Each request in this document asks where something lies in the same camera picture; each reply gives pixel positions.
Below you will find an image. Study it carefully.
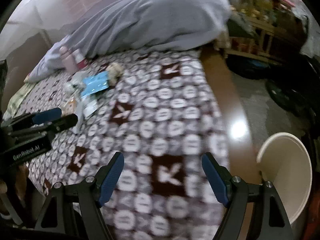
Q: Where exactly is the blue snack packet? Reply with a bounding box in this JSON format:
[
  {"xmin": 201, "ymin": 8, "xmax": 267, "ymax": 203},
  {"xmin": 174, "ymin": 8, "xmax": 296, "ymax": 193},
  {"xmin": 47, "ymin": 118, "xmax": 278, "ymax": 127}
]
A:
[{"xmin": 80, "ymin": 71, "xmax": 110, "ymax": 98}]

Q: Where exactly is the wooden rack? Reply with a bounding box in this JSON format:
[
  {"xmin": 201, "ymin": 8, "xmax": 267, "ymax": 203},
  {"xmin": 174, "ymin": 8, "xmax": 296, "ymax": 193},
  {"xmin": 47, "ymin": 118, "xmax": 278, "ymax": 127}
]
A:
[{"xmin": 215, "ymin": 0, "xmax": 308, "ymax": 58}]

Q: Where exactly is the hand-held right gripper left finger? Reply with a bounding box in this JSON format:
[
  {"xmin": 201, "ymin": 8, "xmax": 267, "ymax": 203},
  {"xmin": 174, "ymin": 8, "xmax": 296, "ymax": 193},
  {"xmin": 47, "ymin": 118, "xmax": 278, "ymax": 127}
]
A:
[{"xmin": 35, "ymin": 151, "xmax": 125, "ymax": 240}]

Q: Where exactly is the printed fleece blanket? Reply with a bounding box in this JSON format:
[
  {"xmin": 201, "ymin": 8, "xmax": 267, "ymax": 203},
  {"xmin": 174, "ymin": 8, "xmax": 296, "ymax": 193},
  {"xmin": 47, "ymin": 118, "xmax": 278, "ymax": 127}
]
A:
[{"xmin": 5, "ymin": 49, "xmax": 230, "ymax": 240}]

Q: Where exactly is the white wrapper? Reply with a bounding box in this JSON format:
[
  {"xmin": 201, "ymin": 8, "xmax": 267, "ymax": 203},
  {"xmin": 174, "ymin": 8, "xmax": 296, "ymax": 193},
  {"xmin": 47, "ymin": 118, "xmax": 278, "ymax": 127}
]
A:
[{"xmin": 65, "ymin": 79, "xmax": 85, "ymax": 95}]

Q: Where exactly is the grey quilt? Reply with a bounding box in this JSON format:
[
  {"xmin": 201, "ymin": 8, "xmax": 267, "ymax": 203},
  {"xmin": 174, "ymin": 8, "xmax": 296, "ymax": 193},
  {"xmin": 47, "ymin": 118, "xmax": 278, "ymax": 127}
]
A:
[{"xmin": 25, "ymin": 0, "xmax": 232, "ymax": 82}]

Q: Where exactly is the white milk carton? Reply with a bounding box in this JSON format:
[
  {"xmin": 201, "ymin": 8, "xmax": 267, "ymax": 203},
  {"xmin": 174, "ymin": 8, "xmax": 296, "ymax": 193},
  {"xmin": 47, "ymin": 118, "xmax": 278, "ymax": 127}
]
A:
[{"xmin": 84, "ymin": 101, "xmax": 98, "ymax": 118}]

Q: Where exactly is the black floor bag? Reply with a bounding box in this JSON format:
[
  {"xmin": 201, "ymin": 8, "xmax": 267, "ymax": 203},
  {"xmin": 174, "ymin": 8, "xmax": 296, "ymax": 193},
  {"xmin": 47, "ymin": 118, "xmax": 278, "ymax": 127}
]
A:
[{"xmin": 226, "ymin": 55, "xmax": 273, "ymax": 80}]

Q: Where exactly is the orange sachet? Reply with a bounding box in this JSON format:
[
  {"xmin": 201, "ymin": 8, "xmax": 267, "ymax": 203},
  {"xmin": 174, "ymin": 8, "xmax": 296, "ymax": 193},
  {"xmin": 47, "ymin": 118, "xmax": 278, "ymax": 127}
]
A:
[{"xmin": 62, "ymin": 97, "xmax": 77, "ymax": 113}]

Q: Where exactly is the wooden bed frame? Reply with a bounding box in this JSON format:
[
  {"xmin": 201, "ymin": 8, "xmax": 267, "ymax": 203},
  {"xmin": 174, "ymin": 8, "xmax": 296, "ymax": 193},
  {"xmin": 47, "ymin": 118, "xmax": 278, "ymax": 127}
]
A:
[{"xmin": 200, "ymin": 47, "xmax": 265, "ymax": 180}]

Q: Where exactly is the white bucket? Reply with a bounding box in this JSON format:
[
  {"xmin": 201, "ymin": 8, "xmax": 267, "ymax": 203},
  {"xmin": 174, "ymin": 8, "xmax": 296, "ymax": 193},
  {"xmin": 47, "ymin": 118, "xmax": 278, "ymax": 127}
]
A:
[{"xmin": 256, "ymin": 132, "xmax": 313, "ymax": 227}]

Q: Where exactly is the pink bottle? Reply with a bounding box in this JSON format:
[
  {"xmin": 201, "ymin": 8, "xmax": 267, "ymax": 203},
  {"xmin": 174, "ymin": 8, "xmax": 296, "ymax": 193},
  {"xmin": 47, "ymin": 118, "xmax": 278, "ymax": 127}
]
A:
[{"xmin": 60, "ymin": 46, "xmax": 78, "ymax": 72}]

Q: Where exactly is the white crumpled cloth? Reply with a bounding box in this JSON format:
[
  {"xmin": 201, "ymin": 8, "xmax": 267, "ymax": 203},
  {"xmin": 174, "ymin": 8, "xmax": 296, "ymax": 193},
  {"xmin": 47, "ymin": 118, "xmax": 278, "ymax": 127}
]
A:
[{"xmin": 299, "ymin": 10, "xmax": 320, "ymax": 59}]

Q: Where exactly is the cream knitted ball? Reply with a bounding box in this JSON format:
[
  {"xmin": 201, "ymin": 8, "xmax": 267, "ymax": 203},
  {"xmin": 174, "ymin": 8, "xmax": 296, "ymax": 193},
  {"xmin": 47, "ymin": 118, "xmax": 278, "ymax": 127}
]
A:
[{"xmin": 106, "ymin": 62, "xmax": 123, "ymax": 85}]

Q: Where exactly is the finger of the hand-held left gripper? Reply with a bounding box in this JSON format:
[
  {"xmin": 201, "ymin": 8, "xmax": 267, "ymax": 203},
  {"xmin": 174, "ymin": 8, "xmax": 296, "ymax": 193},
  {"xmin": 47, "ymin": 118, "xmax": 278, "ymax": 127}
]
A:
[
  {"xmin": 4, "ymin": 107, "xmax": 63, "ymax": 132},
  {"xmin": 10, "ymin": 113, "xmax": 78, "ymax": 139}
]

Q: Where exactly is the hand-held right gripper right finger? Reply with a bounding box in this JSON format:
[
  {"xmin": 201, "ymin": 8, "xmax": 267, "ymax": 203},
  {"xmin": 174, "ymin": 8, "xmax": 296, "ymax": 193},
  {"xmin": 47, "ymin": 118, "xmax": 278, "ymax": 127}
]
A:
[{"xmin": 201, "ymin": 152, "xmax": 294, "ymax": 240}]

